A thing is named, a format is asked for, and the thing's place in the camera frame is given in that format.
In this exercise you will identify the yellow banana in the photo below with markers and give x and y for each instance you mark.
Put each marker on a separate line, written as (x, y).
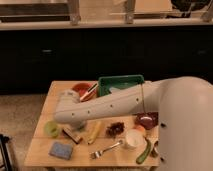
(95, 132)

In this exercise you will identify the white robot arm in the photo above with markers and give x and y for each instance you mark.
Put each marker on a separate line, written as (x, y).
(185, 113)

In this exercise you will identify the green plastic tray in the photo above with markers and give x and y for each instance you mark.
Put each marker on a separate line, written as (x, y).
(120, 82)

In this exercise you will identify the orange bowl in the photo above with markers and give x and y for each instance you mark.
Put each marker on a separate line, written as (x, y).
(82, 87)

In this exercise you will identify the dark red bowl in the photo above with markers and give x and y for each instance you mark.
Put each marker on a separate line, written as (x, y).
(147, 120)

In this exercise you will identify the orange round fruit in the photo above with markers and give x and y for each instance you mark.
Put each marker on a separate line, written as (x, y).
(140, 128)

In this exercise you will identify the wooden table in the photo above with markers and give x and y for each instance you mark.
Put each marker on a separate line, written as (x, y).
(38, 153)

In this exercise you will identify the white mug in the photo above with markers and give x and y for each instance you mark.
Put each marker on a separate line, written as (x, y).
(133, 139)

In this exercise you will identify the brown wooden block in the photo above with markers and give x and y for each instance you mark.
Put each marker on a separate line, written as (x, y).
(76, 138)

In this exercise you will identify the silver fork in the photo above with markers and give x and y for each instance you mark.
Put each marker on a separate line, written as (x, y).
(99, 153)

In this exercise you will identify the green plastic cup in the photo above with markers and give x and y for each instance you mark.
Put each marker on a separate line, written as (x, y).
(51, 129)

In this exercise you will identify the blue sponge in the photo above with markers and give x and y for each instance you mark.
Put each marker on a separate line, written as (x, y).
(60, 150)

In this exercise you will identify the green cucumber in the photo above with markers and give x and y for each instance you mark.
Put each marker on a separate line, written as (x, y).
(142, 157)

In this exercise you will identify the black cabinet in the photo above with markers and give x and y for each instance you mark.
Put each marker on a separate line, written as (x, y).
(31, 59)

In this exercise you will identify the black stand at left edge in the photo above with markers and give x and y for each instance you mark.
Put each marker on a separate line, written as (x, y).
(4, 152)

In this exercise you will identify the white-handled dish brush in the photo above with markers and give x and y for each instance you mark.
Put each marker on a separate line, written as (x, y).
(89, 91)

